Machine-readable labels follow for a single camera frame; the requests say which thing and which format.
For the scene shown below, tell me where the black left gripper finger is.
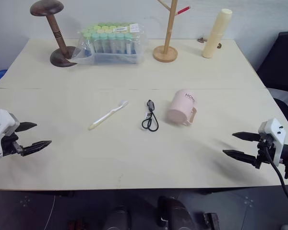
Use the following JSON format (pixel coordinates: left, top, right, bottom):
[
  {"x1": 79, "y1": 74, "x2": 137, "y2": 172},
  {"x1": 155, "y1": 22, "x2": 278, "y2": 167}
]
[
  {"x1": 15, "y1": 121, "x2": 38, "y2": 133},
  {"x1": 20, "y1": 140, "x2": 52, "y2": 157}
]

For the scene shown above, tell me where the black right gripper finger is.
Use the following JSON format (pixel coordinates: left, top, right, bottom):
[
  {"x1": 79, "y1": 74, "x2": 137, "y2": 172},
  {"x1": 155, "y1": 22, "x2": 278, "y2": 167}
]
[
  {"x1": 232, "y1": 131, "x2": 261, "y2": 142},
  {"x1": 222, "y1": 149, "x2": 258, "y2": 166}
]

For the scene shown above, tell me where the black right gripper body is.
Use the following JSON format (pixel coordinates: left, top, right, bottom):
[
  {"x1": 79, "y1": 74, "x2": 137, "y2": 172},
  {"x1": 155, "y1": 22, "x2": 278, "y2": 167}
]
[{"x1": 255, "y1": 133, "x2": 277, "y2": 170}]

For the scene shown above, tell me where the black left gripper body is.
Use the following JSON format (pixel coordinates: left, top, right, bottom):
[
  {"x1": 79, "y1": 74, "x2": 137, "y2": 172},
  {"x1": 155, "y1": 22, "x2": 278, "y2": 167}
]
[{"x1": 0, "y1": 131, "x2": 24, "y2": 157}]

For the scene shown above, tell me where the dark blocky shape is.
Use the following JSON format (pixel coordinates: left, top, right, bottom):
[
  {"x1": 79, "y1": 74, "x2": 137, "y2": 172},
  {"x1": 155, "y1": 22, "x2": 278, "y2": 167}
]
[{"x1": 202, "y1": 211, "x2": 219, "y2": 230}]

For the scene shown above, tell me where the pink plastic cup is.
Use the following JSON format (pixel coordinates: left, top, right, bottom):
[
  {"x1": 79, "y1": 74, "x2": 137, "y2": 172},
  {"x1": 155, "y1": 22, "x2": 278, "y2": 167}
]
[{"x1": 167, "y1": 89, "x2": 198, "y2": 127}]

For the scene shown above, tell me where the white toothbrush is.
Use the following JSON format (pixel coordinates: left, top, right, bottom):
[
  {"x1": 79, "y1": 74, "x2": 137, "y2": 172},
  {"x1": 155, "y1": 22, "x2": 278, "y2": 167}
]
[{"x1": 88, "y1": 100, "x2": 129, "y2": 131}]

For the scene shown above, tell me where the black chair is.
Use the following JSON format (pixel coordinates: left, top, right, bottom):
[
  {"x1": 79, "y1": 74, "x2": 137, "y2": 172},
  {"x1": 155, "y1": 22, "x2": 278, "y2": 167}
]
[{"x1": 255, "y1": 31, "x2": 288, "y2": 117}]

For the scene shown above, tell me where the dark rounded shape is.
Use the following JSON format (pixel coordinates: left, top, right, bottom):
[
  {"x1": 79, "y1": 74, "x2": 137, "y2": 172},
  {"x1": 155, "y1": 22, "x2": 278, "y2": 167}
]
[{"x1": 156, "y1": 195, "x2": 195, "y2": 230}]

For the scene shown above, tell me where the dark wooden hat stand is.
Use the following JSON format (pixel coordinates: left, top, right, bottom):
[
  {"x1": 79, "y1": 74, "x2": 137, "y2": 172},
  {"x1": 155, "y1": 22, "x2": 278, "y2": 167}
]
[{"x1": 29, "y1": 0, "x2": 79, "y2": 68}]

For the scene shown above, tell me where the cream cylindrical travel case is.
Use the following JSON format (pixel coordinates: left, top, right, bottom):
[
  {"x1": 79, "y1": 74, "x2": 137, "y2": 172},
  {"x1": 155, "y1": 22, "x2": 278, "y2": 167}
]
[{"x1": 202, "y1": 8, "x2": 233, "y2": 59}]

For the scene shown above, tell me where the bagged box of test tubes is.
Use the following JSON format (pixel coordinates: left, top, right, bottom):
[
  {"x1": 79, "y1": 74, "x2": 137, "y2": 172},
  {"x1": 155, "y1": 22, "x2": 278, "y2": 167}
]
[{"x1": 70, "y1": 22, "x2": 149, "y2": 66}]

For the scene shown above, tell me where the bamboo branch stand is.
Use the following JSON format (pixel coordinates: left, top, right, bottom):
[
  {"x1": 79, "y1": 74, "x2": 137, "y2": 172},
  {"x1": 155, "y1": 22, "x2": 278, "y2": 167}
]
[{"x1": 153, "y1": 0, "x2": 192, "y2": 63}]

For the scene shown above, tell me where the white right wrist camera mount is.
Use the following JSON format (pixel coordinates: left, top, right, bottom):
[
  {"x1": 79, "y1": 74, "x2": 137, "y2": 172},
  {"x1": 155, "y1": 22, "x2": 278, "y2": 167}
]
[{"x1": 258, "y1": 117, "x2": 287, "y2": 161}]

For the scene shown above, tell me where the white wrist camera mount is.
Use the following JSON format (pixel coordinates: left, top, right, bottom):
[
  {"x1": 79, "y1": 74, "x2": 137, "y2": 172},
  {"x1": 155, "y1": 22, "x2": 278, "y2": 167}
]
[
  {"x1": 0, "y1": 108, "x2": 21, "y2": 161},
  {"x1": 258, "y1": 117, "x2": 287, "y2": 161}
]

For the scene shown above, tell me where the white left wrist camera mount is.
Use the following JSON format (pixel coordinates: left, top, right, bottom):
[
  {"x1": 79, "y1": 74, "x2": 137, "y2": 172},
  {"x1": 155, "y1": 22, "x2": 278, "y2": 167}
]
[{"x1": 0, "y1": 108, "x2": 21, "y2": 161}]

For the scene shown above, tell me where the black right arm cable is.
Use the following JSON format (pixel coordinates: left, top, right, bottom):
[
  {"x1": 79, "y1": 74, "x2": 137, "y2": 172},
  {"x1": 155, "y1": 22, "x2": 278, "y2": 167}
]
[{"x1": 263, "y1": 143, "x2": 288, "y2": 218}]

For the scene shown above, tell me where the thin white cord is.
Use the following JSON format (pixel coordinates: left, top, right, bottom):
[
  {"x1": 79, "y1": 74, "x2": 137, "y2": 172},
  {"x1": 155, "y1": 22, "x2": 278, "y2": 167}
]
[{"x1": 44, "y1": 191, "x2": 56, "y2": 230}]

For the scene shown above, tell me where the black looped cord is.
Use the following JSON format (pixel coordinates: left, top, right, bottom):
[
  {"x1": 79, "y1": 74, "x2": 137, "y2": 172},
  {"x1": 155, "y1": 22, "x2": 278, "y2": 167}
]
[{"x1": 141, "y1": 99, "x2": 160, "y2": 132}]

